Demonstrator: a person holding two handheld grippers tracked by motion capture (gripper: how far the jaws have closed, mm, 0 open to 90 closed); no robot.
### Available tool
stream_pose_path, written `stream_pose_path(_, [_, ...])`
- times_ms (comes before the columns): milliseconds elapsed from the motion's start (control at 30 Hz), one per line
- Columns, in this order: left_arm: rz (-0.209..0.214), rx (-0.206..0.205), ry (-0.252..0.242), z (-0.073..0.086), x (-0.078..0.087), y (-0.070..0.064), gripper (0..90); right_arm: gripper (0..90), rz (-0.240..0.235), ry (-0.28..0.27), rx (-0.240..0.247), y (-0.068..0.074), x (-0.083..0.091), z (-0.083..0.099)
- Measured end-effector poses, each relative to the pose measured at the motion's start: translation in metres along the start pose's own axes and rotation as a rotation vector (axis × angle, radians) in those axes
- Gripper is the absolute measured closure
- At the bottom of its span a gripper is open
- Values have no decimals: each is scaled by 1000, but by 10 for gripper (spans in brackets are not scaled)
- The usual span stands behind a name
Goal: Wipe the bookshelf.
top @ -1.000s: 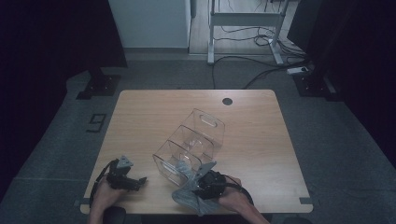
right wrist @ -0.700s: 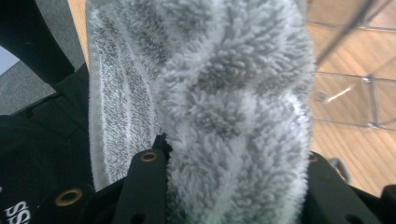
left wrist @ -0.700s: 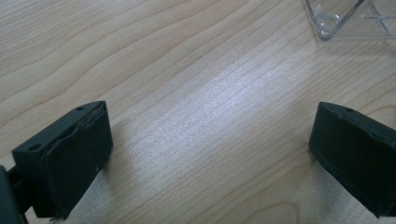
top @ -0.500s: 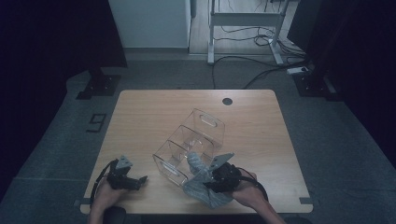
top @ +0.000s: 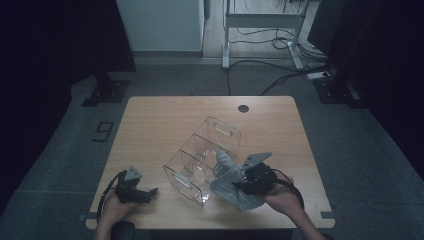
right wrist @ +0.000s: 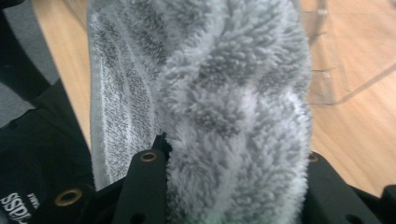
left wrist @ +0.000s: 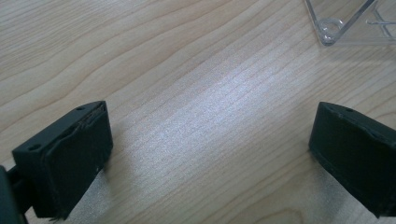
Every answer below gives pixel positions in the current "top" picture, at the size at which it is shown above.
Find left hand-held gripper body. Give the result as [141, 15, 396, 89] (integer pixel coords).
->
[114, 165, 152, 205]

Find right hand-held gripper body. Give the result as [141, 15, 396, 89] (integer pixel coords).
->
[233, 151, 278, 197]

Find grey striped cloth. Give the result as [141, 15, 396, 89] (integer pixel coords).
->
[209, 149, 268, 213]

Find clear acrylic divided organizer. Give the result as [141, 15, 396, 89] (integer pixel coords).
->
[163, 115, 242, 207]

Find person's left hand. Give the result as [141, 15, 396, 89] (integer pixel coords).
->
[97, 191, 142, 232]

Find person's right hand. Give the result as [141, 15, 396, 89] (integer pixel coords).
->
[262, 176, 303, 218]

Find black stand base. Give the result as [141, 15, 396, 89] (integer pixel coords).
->
[313, 78, 368, 109]
[81, 71, 130, 108]

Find white power strip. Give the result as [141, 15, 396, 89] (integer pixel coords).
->
[306, 70, 332, 81]

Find dark curtain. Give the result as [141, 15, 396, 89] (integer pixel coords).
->
[0, 0, 138, 214]
[307, 0, 424, 181]

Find white cabinet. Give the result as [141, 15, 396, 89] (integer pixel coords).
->
[115, 0, 206, 53]

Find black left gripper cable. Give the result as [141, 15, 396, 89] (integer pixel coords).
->
[96, 170, 128, 224]

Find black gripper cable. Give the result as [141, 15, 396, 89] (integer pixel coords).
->
[271, 168, 306, 212]
[96, 170, 128, 224]

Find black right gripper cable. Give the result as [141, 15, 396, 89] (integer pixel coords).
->
[271, 168, 306, 212]

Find long black floor cable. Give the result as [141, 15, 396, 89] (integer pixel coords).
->
[226, 59, 334, 97]

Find tangle of black cables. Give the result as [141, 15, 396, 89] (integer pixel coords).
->
[229, 27, 331, 64]

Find white metal desk frame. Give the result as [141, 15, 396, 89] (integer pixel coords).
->
[221, 0, 313, 70]

